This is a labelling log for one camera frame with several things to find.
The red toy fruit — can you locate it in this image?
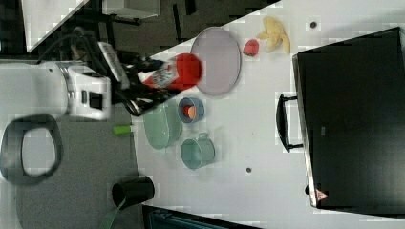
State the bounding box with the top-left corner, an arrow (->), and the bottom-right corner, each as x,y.
182,106 -> 189,116

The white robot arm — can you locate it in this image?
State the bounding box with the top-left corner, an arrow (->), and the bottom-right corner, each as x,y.
1,51 -> 175,186

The red plush ketchup bottle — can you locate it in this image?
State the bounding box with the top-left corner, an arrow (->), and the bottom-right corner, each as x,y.
139,52 -> 203,92

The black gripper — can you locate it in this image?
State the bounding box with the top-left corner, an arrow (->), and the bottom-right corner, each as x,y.
113,51 -> 179,116

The grey round plate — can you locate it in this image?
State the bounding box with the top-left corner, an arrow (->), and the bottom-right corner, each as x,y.
190,27 -> 242,96

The small blue bowl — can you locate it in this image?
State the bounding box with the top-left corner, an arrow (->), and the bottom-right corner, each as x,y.
178,97 -> 205,124

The orange toy fruit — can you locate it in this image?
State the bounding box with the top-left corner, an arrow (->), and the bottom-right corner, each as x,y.
188,106 -> 197,119

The green oval colander basket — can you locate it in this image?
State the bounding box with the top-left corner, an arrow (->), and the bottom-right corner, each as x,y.
143,99 -> 181,150

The yellow toy banana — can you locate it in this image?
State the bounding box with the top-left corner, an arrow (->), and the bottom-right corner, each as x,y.
256,16 -> 290,54

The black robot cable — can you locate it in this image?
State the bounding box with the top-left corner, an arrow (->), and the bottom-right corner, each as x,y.
34,26 -> 106,74

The green mug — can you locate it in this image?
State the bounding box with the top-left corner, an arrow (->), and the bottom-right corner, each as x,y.
181,133 -> 215,170

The red toy strawberry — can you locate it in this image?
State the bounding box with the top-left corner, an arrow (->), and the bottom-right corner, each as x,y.
243,39 -> 259,57

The black toaster oven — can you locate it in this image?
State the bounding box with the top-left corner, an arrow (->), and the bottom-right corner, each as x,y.
292,27 -> 405,219

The green marker pen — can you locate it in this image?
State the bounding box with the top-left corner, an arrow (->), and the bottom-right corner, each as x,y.
113,125 -> 132,135

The black cylinder cup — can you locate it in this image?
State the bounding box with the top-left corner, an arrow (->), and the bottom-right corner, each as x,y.
112,177 -> 155,210

